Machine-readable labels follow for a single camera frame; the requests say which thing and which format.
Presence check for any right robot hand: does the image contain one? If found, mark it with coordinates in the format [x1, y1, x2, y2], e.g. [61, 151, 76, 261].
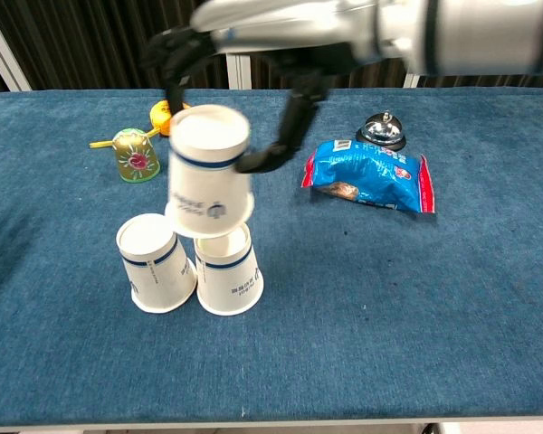
[142, 0, 382, 175]

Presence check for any white paper cup blue ring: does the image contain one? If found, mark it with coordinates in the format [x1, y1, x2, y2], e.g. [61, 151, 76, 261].
[193, 224, 265, 316]
[164, 104, 256, 238]
[115, 213, 198, 314]

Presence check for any silver call bell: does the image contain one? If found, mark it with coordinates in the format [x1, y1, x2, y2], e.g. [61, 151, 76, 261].
[356, 110, 408, 152]

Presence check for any yellow tape measure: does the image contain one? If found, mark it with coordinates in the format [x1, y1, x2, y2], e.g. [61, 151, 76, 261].
[149, 100, 176, 137]

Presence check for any blue snack bag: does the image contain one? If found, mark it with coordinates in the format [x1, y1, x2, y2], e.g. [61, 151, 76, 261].
[300, 139, 436, 214]

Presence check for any green gold foil bell ornament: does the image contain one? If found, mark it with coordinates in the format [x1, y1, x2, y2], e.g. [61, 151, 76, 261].
[111, 127, 161, 184]

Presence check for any dark pleated curtain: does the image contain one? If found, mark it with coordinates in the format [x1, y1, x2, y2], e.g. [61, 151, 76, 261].
[0, 0, 543, 94]

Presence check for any thin yellow strip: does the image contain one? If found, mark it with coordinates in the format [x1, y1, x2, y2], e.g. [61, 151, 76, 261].
[89, 127, 162, 150]

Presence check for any blue tablecloth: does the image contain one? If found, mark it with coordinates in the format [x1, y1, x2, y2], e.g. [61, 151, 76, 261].
[0, 87, 543, 429]

